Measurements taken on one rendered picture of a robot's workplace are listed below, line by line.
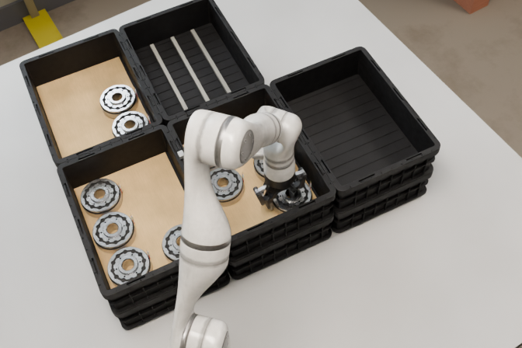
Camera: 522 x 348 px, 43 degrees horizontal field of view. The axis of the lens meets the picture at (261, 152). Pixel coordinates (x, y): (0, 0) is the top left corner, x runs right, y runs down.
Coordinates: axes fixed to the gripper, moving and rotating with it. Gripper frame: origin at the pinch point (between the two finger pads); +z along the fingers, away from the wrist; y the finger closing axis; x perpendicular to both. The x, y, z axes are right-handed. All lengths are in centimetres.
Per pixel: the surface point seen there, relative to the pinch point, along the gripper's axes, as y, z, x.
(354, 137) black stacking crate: 27.3, 2.5, 9.8
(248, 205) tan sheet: -7.5, 2.4, 3.5
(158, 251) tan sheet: -33.0, 2.4, 1.7
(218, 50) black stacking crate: 7, 2, 57
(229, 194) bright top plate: -11.1, -0.4, 7.1
